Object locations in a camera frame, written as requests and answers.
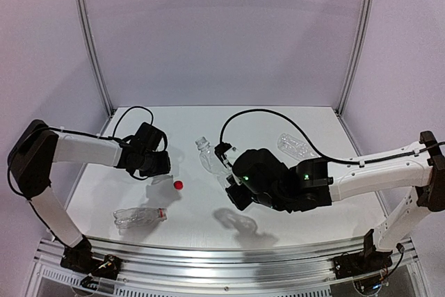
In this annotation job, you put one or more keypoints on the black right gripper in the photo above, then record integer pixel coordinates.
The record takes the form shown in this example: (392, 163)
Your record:
(233, 195)

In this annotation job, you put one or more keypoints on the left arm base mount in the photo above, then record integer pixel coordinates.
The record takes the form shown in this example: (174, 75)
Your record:
(81, 259)

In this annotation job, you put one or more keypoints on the left aluminium frame post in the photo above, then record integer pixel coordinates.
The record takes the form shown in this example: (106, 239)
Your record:
(91, 50)

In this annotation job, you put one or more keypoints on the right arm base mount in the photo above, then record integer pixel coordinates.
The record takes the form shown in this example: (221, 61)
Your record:
(369, 268)

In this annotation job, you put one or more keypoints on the aluminium front table rail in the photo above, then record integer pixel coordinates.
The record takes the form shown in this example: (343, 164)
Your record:
(283, 271)

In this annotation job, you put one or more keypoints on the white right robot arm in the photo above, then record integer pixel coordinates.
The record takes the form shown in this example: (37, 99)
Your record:
(259, 177)

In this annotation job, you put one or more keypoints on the right aluminium frame post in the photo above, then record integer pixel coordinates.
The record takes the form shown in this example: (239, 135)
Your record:
(362, 24)

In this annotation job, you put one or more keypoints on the red bottle cap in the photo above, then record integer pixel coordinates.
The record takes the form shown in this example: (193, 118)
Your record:
(178, 185)

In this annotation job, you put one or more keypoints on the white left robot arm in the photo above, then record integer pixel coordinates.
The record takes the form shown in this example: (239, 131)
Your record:
(45, 163)

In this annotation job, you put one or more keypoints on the clear bottle with red ring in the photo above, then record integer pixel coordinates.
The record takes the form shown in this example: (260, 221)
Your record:
(139, 220)

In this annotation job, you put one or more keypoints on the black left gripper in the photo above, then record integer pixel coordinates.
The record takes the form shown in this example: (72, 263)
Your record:
(157, 166)

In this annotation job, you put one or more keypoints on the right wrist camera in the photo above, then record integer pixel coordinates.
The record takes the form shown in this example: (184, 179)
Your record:
(226, 153)

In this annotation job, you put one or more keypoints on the aluminium frame post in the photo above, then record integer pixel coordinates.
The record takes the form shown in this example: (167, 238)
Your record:
(91, 50)
(362, 24)

